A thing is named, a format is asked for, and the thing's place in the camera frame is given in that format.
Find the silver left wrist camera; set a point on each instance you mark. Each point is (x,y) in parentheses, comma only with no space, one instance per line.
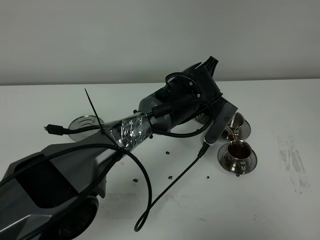
(223,114)

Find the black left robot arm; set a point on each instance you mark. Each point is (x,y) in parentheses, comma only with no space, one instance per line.
(53,194)

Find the near stainless steel saucer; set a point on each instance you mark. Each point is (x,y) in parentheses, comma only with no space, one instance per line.
(222,159)

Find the stainless steel teapot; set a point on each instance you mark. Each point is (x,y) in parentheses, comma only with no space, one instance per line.
(202,119)

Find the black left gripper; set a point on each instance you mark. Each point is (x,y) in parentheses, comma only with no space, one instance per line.
(203,77)

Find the near stainless steel teacup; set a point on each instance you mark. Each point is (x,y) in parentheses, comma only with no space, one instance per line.
(238,157)

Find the stainless steel teacup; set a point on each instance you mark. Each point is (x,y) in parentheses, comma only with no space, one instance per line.
(238,157)
(234,126)

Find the far stainless steel teacup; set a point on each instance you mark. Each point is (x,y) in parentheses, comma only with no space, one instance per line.
(234,126)

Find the steel teapot coaster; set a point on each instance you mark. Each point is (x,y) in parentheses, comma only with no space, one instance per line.
(82,122)

